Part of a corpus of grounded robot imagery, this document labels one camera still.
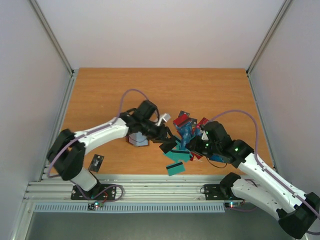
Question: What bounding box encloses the brown leather card holder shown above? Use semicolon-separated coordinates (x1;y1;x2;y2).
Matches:
126;132;150;147

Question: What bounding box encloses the blue VIP chip card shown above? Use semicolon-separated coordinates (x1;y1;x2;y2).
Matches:
179;122;194;151

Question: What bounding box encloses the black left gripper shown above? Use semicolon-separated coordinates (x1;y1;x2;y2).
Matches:
140;118;176;143

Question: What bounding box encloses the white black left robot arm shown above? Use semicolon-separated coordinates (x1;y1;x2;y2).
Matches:
46;100;177;200

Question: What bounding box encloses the aluminium front rail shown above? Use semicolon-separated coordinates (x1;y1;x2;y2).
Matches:
22;174;298;203

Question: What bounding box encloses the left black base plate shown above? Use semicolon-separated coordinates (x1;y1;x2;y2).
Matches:
70;184;117;201

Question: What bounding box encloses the blue card lower right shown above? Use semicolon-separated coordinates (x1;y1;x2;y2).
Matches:
209;155;225;163

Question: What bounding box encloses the black magnetic stripe card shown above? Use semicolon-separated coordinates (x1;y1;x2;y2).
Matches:
159;141;177;154

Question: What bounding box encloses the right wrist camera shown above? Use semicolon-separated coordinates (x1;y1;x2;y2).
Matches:
201;130;209;141

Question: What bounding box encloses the aluminium corner post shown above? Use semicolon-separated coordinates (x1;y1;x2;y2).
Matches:
246;0;293;78
27;0;76;77

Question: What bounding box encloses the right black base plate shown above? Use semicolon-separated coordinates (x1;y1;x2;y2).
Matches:
202;184;235;201

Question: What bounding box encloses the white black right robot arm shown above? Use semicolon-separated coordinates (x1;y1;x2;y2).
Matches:
186;121;320;239

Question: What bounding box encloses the aluminium right corner post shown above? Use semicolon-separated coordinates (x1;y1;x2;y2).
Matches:
246;0;293;78

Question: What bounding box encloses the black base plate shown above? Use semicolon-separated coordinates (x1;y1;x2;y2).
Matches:
202;184;235;201
70;184;117;201

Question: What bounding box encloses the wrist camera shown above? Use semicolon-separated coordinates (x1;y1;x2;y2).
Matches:
155;113;171;127
201;130;209;141

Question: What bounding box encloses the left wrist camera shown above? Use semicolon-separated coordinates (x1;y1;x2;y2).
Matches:
155;113;171;127

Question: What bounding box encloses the black VIP card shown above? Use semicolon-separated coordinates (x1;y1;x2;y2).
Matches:
88;154;105;173

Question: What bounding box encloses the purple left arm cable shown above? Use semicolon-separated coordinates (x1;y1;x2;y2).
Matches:
46;88;151;202

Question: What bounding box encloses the red card near gripper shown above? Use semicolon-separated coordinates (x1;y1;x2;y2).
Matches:
173;114;190;127

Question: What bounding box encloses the aluminium left corner post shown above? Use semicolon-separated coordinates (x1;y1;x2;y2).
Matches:
27;0;76;77

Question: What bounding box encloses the teal magnetic stripe card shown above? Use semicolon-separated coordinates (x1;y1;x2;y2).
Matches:
163;143;191;163

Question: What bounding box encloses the slotted grey cable duct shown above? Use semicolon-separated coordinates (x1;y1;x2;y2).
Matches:
33;202;225;214

